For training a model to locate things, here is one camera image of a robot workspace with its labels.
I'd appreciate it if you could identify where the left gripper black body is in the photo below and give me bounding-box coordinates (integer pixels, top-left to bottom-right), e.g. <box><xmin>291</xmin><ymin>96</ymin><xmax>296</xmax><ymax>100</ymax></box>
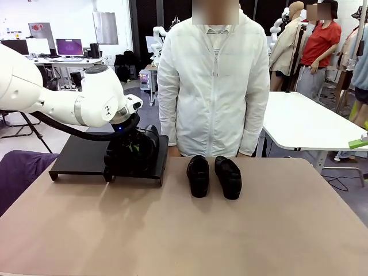
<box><xmin>112</xmin><ymin>126</ymin><xmax>144</xmax><ymax>144</ymax></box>

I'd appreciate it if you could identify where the black leather loafer shoe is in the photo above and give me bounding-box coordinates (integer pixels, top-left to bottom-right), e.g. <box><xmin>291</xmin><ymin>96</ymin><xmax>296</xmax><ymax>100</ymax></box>
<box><xmin>186</xmin><ymin>154</ymin><xmax>210</xmax><ymax>198</ymax></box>
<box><xmin>103</xmin><ymin>140</ymin><xmax>136</xmax><ymax>177</ymax></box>
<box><xmin>133</xmin><ymin>124</ymin><xmax>160</xmax><ymax>173</ymax></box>
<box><xmin>214</xmin><ymin>155</ymin><xmax>242</xmax><ymax>201</ymax></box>

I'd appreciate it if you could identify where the person right forearm white sleeve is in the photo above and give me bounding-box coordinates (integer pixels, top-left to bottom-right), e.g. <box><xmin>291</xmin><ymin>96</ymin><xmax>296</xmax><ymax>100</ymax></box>
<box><xmin>157</xmin><ymin>94</ymin><xmax>179</xmax><ymax>147</ymax></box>

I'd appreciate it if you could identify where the person left forearm white sleeve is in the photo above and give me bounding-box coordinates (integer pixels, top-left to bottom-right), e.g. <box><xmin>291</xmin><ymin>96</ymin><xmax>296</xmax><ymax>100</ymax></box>
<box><xmin>240</xmin><ymin>109</ymin><xmax>264</xmax><ymax>158</ymax></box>

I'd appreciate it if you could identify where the black shoe stand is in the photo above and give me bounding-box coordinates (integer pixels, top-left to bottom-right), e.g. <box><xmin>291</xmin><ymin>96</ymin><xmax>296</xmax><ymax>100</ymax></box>
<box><xmin>108</xmin><ymin>134</ymin><xmax>169</xmax><ymax>188</ymax></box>
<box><xmin>48</xmin><ymin>132</ymin><xmax>116</xmax><ymax>182</ymax></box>

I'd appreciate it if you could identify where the small wooden top stand table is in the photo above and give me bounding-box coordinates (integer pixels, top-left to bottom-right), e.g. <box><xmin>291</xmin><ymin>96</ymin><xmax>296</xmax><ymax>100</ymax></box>
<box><xmin>143</xmin><ymin>64</ymin><xmax>167</xmax><ymax>107</ymax></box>

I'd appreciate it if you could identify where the black tripod stand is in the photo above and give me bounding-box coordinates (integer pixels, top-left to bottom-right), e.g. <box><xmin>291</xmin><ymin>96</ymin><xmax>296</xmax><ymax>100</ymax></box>
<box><xmin>20</xmin><ymin>111</ymin><xmax>54</xmax><ymax>155</ymax></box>

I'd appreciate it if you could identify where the white rounded table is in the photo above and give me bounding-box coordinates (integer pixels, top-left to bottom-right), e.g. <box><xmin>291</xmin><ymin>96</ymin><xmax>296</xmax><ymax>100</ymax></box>
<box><xmin>254</xmin><ymin>91</ymin><xmax>368</xmax><ymax>187</ymax></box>

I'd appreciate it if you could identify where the computer case with coloured lights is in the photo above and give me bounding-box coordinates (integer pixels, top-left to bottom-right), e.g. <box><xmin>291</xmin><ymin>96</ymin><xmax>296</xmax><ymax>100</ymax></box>
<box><xmin>139</xmin><ymin>68</ymin><xmax>158</xmax><ymax>91</ymax></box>

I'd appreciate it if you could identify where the black backpack pile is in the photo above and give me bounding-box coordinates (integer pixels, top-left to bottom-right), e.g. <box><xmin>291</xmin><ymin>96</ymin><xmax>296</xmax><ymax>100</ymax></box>
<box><xmin>114</xmin><ymin>49</ymin><xmax>137</xmax><ymax>83</ymax></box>

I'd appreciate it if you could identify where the grey blue garment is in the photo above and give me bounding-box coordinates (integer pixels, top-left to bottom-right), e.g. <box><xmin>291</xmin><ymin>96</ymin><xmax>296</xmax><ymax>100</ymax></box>
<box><xmin>351</xmin><ymin>24</ymin><xmax>368</xmax><ymax>91</ymax></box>

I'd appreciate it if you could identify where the person in white jacket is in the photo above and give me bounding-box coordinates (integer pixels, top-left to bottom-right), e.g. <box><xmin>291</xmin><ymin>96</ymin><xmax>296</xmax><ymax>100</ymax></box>
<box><xmin>156</xmin><ymin>8</ymin><xmax>271</xmax><ymax>158</ymax></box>

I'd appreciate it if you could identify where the black box under desk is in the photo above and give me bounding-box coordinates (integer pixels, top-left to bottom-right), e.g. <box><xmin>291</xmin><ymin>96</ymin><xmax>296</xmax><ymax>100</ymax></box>
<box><xmin>70</xmin><ymin>71</ymin><xmax>83</xmax><ymax>87</ymax></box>

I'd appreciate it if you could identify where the mannequin in tan clothes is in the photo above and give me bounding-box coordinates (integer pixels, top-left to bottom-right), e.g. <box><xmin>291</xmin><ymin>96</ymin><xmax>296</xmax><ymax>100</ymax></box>
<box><xmin>336</xmin><ymin>25</ymin><xmax>360</xmax><ymax>114</ymax></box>

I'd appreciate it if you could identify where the white office desk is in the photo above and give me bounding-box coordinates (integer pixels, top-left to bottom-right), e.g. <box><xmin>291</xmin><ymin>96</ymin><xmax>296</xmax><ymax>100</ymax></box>
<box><xmin>27</xmin><ymin>56</ymin><xmax>109</xmax><ymax>90</ymax></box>

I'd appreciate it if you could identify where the person in red shirt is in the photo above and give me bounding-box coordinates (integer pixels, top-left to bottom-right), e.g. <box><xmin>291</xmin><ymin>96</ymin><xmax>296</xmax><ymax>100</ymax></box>
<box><xmin>296</xmin><ymin>0</ymin><xmax>343</xmax><ymax>102</ymax></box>

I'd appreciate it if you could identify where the monitor with purple screen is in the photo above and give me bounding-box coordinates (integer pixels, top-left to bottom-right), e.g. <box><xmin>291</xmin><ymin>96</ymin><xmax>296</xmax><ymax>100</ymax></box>
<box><xmin>55</xmin><ymin>39</ymin><xmax>85</xmax><ymax>58</ymax></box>

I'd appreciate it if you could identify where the black mesh office chair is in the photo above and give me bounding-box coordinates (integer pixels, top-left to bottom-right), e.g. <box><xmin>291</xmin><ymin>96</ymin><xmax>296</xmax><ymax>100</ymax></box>
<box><xmin>34</xmin><ymin>65</ymin><xmax>63</xmax><ymax>90</ymax></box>

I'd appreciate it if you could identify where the mannequin in beige coat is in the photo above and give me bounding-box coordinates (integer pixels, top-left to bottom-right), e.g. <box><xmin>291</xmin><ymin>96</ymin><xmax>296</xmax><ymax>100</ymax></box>
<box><xmin>269</xmin><ymin>1</ymin><xmax>307</xmax><ymax>92</ymax></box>

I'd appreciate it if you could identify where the white monitor back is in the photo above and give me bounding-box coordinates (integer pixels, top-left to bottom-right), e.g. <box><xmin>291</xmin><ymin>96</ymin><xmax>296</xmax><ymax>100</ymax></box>
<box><xmin>26</xmin><ymin>38</ymin><xmax>52</xmax><ymax>56</ymax></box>

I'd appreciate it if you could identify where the grey poster with red dot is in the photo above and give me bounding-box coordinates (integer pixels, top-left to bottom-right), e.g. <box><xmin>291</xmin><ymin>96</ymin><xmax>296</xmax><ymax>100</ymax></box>
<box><xmin>28</xmin><ymin>22</ymin><xmax>57</xmax><ymax>51</ymax></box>

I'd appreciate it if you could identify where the black computer monitor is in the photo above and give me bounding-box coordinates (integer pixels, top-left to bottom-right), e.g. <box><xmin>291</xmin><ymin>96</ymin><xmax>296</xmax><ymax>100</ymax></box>
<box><xmin>1</xmin><ymin>39</ymin><xmax>30</xmax><ymax>56</ymax></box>

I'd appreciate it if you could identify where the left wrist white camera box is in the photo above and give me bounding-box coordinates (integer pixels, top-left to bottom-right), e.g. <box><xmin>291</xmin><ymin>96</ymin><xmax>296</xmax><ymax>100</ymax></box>
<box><xmin>123</xmin><ymin>94</ymin><xmax>144</xmax><ymax>112</ymax></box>

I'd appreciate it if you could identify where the black corrugated cable hose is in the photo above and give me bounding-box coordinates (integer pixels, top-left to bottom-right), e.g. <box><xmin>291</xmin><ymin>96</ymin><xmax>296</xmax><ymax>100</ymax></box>
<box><xmin>30</xmin><ymin>110</ymin><xmax>141</xmax><ymax>142</ymax></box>

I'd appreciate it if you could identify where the black floor cable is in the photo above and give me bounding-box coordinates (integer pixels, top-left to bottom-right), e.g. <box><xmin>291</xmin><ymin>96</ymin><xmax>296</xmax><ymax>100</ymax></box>
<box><xmin>321</xmin><ymin>172</ymin><xmax>350</xmax><ymax>192</ymax></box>

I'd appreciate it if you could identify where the black camera tripod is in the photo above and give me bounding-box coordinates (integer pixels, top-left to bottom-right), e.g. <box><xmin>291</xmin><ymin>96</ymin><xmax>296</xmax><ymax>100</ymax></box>
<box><xmin>286</xmin><ymin>24</ymin><xmax>306</xmax><ymax>93</ymax></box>

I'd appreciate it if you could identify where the silver wall panel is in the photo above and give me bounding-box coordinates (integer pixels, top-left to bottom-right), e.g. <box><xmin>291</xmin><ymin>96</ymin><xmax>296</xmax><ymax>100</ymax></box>
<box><xmin>92</xmin><ymin>11</ymin><xmax>119</xmax><ymax>45</ymax></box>

